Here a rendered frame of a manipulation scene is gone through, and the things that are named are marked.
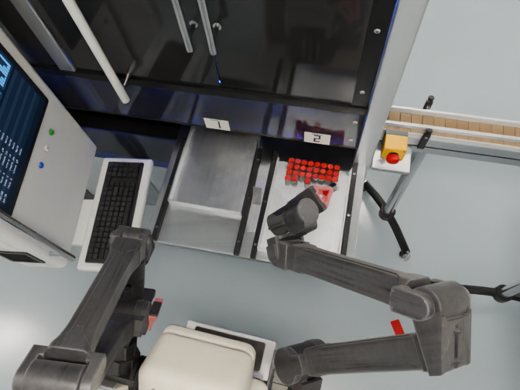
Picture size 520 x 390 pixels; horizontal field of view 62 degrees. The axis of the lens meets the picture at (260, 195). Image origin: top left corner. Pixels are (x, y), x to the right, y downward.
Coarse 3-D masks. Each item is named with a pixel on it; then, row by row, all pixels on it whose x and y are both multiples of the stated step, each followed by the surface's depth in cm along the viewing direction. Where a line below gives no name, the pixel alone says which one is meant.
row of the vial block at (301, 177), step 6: (288, 174) 148; (294, 174) 147; (300, 174) 147; (306, 174) 147; (300, 180) 150; (312, 180) 149; (318, 180) 148; (324, 180) 148; (330, 180) 146; (336, 180) 145
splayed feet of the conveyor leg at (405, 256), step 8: (368, 184) 236; (368, 192) 234; (376, 192) 231; (376, 200) 228; (384, 200) 228; (384, 216) 223; (392, 216) 222; (392, 224) 222; (400, 232) 221; (400, 240) 221; (400, 248) 223; (408, 248) 221; (400, 256) 226; (408, 256) 226
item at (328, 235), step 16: (272, 192) 150; (288, 192) 150; (336, 192) 149; (272, 208) 148; (336, 208) 146; (320, 224) 144; (336, 224) 144; (304, 240) 143; (320, 240) 142; (336, 240) 142
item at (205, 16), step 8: (200, 0) 91; (200, 8) 93; (200, 16) 96; (208, 16) 95; (208, 24) 97; (216, 24) 105; (208, 32) 99; (216, 32) 105; (208, 40) 102; (208, 48) 105; (216, 48) 105
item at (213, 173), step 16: (192, 128) 161; (208, 128) 163; (192, 144) 160; (208, 144) 160; (224, 144) 159; (240, 144) 159; (256, 144) 155; (192, 160) 158; (208, 160) 157; (224, 160) 157; (240, 160) 156; (176, 176) 153; (192, 176) 155; (208, 176) 154; (224, 176) 154; (240, 176) 154; (176, 192) 153; (192, 192) 152; (208, 192) 152; (224, 192) 152; (240, 192) 151; (208, 208) 148; (224, 208) 145; (240, 208) 149
